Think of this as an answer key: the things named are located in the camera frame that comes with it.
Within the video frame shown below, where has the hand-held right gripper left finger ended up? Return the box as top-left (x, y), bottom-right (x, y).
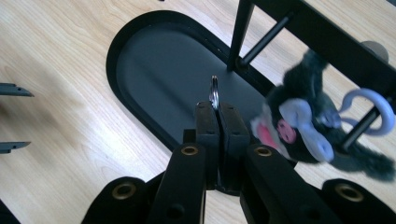
top-left (183, 101), bottom-right (221, 190)

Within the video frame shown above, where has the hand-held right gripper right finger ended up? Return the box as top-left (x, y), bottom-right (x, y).
top-left (219, 102), bottom-right (251, 191)

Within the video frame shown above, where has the silver key ring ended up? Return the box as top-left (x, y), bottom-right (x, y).
top-left (208, 75), bottom-right (220, 111)

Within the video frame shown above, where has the black key rack with tray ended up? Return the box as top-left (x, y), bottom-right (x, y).
top-left (106, 0), bottom-right (396, 169)

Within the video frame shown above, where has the black and white plush keychain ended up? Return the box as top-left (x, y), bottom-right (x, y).
top-left (250, 48), bottom-right (396, 183)

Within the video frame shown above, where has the grey round tag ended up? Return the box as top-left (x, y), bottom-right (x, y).
top-left (361, 40), bottom-right (390, 63)

